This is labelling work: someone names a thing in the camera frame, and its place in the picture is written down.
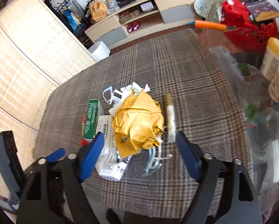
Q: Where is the grey plaid table cloth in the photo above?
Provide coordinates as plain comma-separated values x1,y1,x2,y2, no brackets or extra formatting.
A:
33,29,253,218

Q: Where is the gold tip white tube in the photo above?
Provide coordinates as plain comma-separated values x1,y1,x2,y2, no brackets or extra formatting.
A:
166,93,176,143

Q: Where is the green white medicine box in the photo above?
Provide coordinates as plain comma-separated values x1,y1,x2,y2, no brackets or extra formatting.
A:
86,99,104,134

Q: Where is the yellow plush toy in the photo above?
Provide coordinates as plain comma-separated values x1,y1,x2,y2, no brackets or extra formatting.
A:
89,1,108,23

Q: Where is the orange handle tool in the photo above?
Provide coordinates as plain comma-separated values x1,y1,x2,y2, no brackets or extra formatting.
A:
187,20,235,32

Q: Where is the cream grey tv cabinet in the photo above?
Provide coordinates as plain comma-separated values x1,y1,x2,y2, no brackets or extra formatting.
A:
85,0,199,50

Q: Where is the white round stool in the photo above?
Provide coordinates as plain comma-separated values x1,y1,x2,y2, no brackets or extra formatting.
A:
88,41,110,62

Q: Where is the white box with barcode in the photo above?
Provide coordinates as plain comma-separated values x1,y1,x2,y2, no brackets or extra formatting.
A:
95,115,131,181

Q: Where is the dark purple book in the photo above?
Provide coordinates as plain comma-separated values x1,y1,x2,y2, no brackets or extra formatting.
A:
244,0,279,22

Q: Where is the floral green cloth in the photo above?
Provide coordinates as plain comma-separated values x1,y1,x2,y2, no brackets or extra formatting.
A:
193,0,226,23

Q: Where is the gold yellow envelope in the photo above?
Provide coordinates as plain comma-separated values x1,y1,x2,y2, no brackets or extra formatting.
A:
112,91,164,158

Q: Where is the clear plastic bag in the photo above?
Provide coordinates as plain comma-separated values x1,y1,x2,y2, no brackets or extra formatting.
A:
210,46,279,194

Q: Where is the white paper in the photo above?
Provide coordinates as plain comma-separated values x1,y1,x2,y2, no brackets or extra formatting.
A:
103,82,151,117

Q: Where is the yellow lid white bottle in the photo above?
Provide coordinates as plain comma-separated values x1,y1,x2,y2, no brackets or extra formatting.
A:
260,37,279,81

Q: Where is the white plastic packaging frame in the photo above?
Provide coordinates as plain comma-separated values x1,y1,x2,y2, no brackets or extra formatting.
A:
144,126,176,176

